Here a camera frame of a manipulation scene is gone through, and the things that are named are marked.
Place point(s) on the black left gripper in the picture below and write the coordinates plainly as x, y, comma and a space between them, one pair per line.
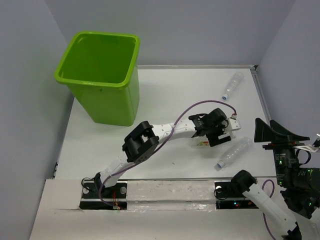
213, 139

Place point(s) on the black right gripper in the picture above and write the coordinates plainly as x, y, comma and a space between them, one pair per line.
263, 131

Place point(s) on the clear square plastic bottle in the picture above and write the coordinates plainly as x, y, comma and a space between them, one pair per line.
199, 142

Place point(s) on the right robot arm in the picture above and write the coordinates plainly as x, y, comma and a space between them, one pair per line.
291, 228

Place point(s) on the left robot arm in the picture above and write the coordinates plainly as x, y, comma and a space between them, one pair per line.
146, 139

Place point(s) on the green plastic bin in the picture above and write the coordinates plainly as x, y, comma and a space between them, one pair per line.
101, 71

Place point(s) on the clear bottle blue cap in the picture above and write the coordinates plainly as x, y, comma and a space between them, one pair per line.
235, 153

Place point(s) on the clear bottle far corner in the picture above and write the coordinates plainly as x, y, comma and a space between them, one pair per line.
232, 85

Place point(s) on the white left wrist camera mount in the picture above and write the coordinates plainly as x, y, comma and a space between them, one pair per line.
232, 125

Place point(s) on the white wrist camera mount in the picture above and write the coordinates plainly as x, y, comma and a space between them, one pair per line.
232, 125
312, 148

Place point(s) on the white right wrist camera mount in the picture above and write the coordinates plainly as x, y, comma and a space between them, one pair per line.
312, 148

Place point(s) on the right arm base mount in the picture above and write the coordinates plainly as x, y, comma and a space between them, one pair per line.
229, 199

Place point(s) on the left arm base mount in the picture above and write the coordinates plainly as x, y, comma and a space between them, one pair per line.
114, 198

